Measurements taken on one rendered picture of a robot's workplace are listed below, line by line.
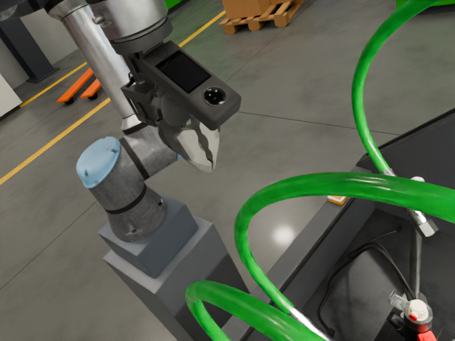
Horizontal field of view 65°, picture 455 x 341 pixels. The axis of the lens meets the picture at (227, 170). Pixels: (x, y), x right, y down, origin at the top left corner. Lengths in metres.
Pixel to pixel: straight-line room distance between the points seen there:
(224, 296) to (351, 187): 0.09
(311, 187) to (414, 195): 0.06
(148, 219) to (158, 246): 0.07
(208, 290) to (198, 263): 0.78
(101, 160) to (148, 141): 0.11
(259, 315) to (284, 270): 0.48
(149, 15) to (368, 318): 0.62
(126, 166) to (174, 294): 0.37
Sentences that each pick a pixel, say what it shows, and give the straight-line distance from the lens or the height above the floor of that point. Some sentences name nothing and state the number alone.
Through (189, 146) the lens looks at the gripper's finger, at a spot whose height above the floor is 1.26.
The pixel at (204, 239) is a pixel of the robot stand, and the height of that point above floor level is 0.79.
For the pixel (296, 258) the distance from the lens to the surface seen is 0.69.
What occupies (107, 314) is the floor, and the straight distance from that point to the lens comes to 2.12.
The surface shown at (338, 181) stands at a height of 1.36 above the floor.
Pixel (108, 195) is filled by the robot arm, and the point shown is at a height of 1.04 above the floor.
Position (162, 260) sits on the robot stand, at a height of 0.83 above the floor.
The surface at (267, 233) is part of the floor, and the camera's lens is 1.98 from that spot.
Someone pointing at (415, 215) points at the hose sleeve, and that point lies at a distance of 0.51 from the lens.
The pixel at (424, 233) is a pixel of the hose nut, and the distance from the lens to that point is 0.52.
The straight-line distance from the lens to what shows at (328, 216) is 0.73.
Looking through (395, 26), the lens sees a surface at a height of 1.35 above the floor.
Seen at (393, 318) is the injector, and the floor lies 1.05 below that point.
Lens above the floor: 1.51
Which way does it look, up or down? 38 degrees down
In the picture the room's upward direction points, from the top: 23 degrees counter-clockwise
